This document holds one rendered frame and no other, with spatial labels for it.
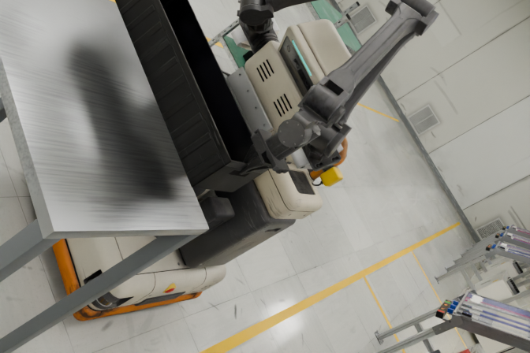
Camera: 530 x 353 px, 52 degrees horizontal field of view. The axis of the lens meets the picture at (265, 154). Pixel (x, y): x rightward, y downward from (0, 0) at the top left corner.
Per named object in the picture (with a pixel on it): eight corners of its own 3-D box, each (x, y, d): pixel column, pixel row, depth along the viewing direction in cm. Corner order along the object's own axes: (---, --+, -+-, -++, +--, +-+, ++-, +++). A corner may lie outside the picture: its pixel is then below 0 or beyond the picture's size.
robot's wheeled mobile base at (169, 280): (144, 175, 256) (182, 147, 247) (192, 302, 235) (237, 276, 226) (19, 160, 198) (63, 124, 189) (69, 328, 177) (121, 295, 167)
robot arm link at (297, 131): (348, 108, 115) (315, 83, 117) (337, 110, 104) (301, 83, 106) (315, 152, 119) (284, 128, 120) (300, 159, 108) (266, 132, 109)
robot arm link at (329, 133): (337, 139, 149) (322, 128, 150) (345, 123, 139) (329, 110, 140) (316, 163, 145) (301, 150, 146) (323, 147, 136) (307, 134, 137)
